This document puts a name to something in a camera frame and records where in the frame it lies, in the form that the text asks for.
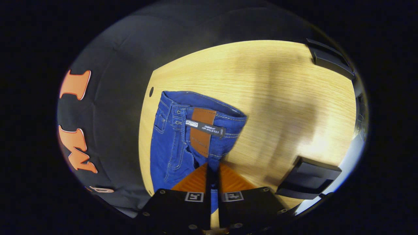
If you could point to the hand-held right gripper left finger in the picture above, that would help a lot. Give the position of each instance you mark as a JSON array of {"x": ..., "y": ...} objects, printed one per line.
[{"x": 183, "y": 209}]

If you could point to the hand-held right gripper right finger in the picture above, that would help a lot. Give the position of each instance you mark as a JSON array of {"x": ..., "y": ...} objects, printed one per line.
[{"x": 248, "y": 209}]

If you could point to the blue jeans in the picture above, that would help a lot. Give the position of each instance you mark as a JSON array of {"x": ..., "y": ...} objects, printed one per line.
[{"x": 169, "y": 153}]

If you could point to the black plastic holder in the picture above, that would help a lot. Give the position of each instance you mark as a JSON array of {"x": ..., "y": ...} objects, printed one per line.
[
  {"x": 307, "y": 179},
  {"x": 329, "y": 62}
]

